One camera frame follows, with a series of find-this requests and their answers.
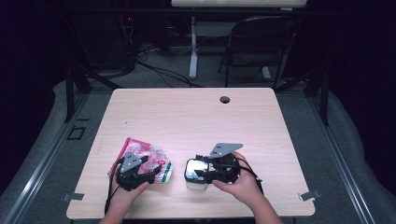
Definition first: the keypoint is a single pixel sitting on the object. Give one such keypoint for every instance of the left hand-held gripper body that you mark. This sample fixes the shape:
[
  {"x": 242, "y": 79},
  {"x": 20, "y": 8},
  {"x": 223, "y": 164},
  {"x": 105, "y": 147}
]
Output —
[{"x": 130, "y": 179}]

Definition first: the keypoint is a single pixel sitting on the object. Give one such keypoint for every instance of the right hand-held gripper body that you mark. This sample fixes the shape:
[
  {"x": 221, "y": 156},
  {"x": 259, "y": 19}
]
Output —
[{"x": 225, "y": 169}]

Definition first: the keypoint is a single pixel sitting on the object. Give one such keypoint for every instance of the pink and white plastic bag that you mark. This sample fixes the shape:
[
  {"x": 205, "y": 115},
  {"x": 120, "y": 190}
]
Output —
[{"x": 152, "y": 154}]

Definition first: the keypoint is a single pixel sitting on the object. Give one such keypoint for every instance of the glass jar with black lid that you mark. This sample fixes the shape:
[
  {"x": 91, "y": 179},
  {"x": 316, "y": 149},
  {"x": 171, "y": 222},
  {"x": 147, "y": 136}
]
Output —
[{"x": 194, "y": 168}]

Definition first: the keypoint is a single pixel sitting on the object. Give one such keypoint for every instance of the person's left hand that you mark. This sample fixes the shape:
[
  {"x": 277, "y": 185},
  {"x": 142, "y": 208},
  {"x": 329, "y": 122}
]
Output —
[{"x": 123, "y": 202}]

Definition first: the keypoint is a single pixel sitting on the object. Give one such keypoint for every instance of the person's right hand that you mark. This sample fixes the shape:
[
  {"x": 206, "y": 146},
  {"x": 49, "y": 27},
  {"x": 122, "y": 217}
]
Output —
[{"x": 244, "y": 188}]

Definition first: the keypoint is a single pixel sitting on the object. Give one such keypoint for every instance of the grey tape tab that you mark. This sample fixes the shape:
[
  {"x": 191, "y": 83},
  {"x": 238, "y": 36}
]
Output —
[
  {"x": 73, "y": 197},
  {"x": 309, "y": 195}
]

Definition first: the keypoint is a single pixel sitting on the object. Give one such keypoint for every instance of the white desk leg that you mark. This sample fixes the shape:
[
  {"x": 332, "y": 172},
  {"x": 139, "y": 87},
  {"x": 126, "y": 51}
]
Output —
[{"x": 193, "y": 62}]

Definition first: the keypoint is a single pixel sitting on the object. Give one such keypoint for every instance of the black metal stand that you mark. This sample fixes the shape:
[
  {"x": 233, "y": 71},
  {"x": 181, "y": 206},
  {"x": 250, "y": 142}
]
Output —
[
  {"x": 69, "y": 93},
  {"x": 324, "y": 99}
]

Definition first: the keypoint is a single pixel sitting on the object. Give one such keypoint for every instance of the white desk foot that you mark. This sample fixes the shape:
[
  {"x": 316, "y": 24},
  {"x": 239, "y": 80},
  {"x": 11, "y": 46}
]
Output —
[{"x": 265, "y": 73}]

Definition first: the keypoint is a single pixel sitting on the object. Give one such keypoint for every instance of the black computer case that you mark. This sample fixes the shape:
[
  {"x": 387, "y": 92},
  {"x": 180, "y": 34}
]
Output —
[{"x": 102, "y": 43}]

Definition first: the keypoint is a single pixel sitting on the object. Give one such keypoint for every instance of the black folding chair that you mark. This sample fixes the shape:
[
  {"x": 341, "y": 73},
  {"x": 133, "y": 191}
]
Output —
[{"x": 264, "y": 34}]

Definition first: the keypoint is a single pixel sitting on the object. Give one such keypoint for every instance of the aluminium floor rail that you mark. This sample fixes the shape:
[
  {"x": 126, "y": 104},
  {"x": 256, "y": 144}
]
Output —
[
  {"x": 37, "y": 183},
  {"x": 348, "y": 186}
]

